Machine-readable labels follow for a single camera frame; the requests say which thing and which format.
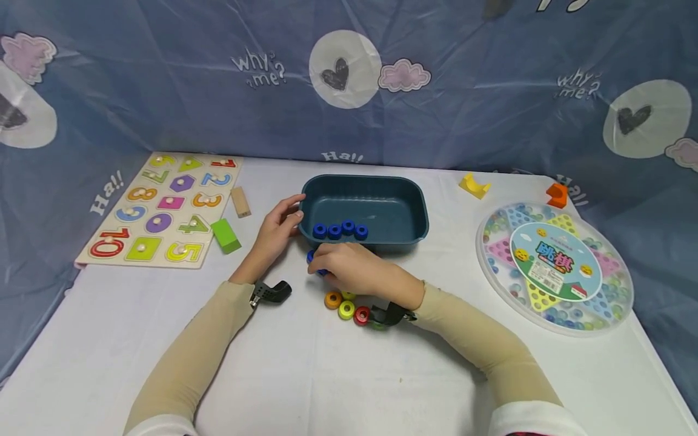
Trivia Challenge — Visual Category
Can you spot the person's left hand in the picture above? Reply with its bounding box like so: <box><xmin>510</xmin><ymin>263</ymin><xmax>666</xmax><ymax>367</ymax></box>
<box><xmin>231</xmin><ymin>194</ymin><xmax>307</xmax><ymax>285</ymax></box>

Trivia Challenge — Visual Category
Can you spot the person's right hand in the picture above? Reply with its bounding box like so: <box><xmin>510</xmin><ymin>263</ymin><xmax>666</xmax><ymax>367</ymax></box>
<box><xmin>307</xmin><ymin>242</ymin><xmax>426</xmax><ymax>311</ymax></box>

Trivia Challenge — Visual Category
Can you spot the dark blue plastic tray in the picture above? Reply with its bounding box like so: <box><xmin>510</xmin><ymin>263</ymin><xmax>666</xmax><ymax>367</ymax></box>
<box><xmin>298</xmin><ymin>174</ymin><xmax>430</xmax><ymax>254</ymax></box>

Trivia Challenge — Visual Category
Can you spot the person's right forearm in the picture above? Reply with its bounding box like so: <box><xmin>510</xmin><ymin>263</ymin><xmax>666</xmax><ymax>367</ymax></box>
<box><xmin>411</xmin><ymin>282</ymin><xmax>589</xmax><ymax>436</ymax></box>

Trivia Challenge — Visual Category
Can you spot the person's left forearm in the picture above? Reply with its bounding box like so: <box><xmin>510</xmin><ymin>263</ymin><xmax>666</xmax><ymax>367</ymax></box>
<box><xmin>123</xmin><ymin>281</ymin><xmax>257</xmax><ymax>436</ymax></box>

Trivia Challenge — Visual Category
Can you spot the plain wooden block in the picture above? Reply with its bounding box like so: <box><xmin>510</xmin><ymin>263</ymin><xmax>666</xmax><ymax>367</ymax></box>
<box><xmin>230</xmin><ymin>186</ymin><xmax>253</xmax><ymax>219</ymax></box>

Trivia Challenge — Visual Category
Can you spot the black wrist band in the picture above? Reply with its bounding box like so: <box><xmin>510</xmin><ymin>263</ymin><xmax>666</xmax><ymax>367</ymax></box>
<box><xmin>371</xmin><ymin>301</ymin><xmax>418</xmax><ymax>328</ymax></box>
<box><xmin>250</xmin><ymin>280</ymin><xmax>293</xmax><ymax>309</ymax></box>

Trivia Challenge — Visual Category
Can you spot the green wooden block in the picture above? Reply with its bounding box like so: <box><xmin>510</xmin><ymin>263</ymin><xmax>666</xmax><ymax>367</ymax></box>
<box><xmin>210</xmin><ymin>218</ymin><xmax>242</xmax><ymax>255</ymax></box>

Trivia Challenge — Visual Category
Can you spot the wooden number puzzle board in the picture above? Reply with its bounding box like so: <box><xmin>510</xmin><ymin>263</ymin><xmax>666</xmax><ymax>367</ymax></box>
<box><xmin>75</xmin><ymin>151</ymin><xmax>244</xmax><ymax>269</ymax></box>

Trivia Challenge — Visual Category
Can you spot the yellow arch block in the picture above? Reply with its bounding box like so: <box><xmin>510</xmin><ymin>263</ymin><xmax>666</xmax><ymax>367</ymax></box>
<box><xmin>458</xmin><ymin>173</ymin><xmax>491</xmax><ymax>200</ymax></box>

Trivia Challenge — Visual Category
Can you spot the round marble checkers game box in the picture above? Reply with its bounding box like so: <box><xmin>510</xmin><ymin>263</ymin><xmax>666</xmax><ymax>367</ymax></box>
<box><xmin>475</xmin><ymin>201</ymin><xmax>636</xmax><ymax>337</ymax></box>

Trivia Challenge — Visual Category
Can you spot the orange block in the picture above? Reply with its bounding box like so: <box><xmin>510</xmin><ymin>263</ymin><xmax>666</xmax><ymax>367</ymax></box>
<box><xmin>545</xmin><ymin>182</ymin><xmax>570</xmax><ymax>210</ymax></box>

